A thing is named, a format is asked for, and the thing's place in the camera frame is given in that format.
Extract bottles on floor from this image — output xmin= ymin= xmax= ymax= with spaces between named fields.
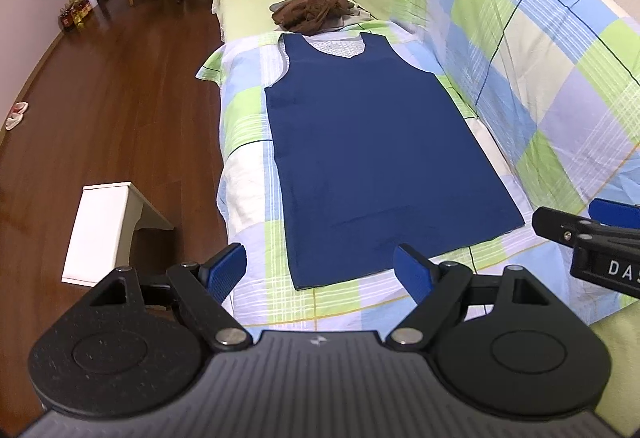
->
xmin=58 ymin=0 xmax=92 ymax=32

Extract pink slipper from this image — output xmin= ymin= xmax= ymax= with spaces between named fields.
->
xmin=4 ymin=101 xmax=29 ymax=132

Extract brown crumpled garment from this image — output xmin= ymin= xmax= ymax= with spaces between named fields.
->
xmin=271 ymin=0 xmax=355 ymax=36

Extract grey folded garment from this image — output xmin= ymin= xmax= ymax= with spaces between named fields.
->
xmin=269 ymin=0 xmax=375 ymax=33

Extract white small stool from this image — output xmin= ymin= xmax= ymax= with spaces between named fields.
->
xmin=61 ymin=181 xmax=174 ymax=288

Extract navy blue sleeveless shirt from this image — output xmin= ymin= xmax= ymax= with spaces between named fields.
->
xmin=266 ymin=33 xmax=523 ymax=290

